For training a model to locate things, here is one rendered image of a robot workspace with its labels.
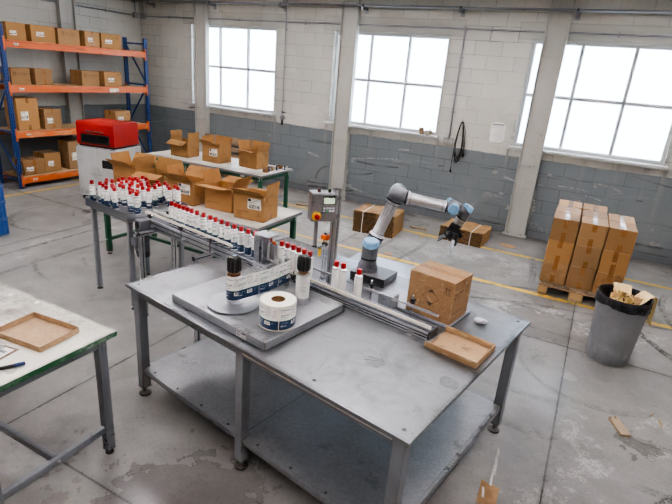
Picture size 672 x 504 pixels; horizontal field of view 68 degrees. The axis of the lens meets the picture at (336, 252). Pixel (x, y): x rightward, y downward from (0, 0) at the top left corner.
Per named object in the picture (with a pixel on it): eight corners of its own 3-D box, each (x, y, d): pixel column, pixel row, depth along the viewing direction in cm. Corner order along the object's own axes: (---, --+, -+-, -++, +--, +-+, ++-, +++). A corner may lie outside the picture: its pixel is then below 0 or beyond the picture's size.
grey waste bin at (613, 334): (579, 360, 437) (597, 296, 416) (581, 339, 473) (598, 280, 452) (633, 376, 419) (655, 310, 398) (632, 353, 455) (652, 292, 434)
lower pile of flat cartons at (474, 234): (437, 238, 739) (439, 224, 732) (448, 230, 784) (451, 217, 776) (480, 248, 710) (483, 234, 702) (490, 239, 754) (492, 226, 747)
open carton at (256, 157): (231, 166, 727) (231, 140, 715) (250, 163, 763) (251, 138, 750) (253, 171, 708) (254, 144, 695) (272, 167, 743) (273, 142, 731)
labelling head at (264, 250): (252, 268, 344) (253, 233, 336) (266, 264, 354) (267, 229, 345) (266, 274, 337) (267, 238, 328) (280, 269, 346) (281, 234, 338)
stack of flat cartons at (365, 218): (351, 230, 742) (353, 209, 731) (363, 222, 789) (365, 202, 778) (392, 238, 720) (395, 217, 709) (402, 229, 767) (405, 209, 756)
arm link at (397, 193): (389, 185, 334) (462, 203, 328) (391, 183, 345) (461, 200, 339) (385, 202, 338) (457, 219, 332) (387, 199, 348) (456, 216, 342)
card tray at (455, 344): (424, 347, 273) (425, 340, 271) (445, 331, 292) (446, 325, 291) (475, 369, 256) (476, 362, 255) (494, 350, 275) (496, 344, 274)
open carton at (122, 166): (104, 187, 560) (101, 153, 547) (135, 181, 598) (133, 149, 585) (130, 193, 544) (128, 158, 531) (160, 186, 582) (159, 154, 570)
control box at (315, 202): (307, 217, 329) (308, 189, 323) (331, 217, 334) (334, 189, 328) (310, 222, 320) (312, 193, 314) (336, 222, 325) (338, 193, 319)
